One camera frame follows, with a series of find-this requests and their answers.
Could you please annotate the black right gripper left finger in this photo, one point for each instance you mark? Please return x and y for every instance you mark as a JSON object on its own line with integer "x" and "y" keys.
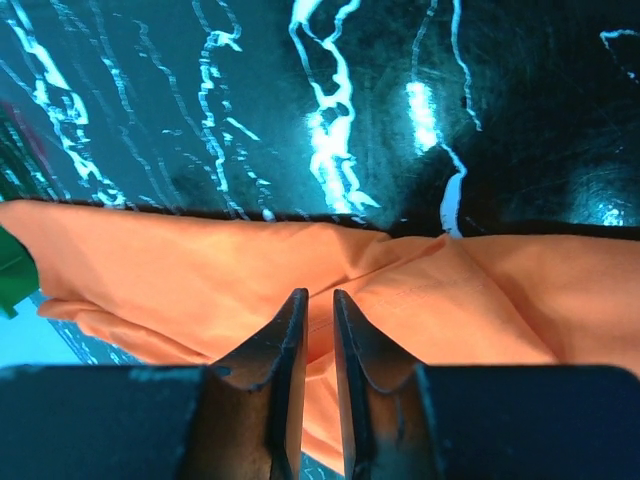
{"x": 237, "y": 418}

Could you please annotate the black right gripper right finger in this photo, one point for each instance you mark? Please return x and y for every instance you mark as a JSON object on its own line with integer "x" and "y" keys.
{"x": 405, "y": 419}

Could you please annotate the orange t shirt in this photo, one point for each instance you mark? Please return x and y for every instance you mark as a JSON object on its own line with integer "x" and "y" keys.
{"x": 181, "y": 290}

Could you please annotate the green plastic bin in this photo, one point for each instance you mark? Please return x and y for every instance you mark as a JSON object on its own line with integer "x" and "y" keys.
{"x": 19, "y": 276}

